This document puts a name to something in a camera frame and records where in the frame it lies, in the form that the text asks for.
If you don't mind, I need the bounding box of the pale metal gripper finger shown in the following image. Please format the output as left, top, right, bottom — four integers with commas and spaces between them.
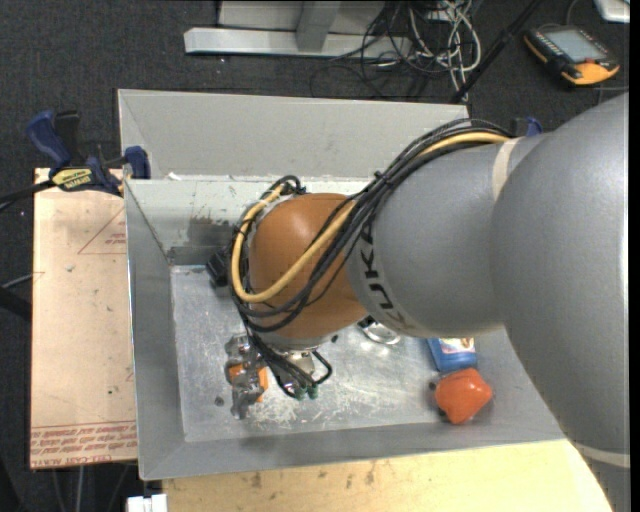
229, 380, 265, 421
224, 334, 252, 372

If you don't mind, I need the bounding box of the small orange block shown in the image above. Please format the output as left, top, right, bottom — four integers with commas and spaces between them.
225, 360, 270, 401

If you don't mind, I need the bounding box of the grey metal bin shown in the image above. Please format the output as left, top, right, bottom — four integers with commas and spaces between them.
117, 88, 567, 482

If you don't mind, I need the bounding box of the blue packet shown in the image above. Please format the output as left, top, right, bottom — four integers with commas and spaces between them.
425, 336, 479, 373

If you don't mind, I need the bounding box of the brown cardboard board, red print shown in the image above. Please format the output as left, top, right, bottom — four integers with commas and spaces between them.
30, 167, 139, 471

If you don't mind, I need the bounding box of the orange toy pepper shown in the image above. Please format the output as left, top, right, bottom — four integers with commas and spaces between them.
432, 368, 494, 426

